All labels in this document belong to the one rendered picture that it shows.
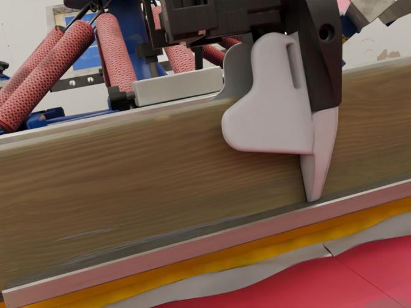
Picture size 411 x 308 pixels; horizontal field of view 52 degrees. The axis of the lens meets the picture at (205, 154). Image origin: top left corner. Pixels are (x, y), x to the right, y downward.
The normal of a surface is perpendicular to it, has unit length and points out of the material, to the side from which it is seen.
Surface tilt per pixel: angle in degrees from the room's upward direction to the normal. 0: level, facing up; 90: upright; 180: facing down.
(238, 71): 96
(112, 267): 88
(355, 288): 0
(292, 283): 0
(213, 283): 42
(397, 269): 0
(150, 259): 88
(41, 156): 88
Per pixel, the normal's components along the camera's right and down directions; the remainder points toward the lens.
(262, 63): 0.22, 0.04
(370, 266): -0.18, -0.97
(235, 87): 0.19, 0.26
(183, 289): -0.03, -0.65
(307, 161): -0.95, 0.22
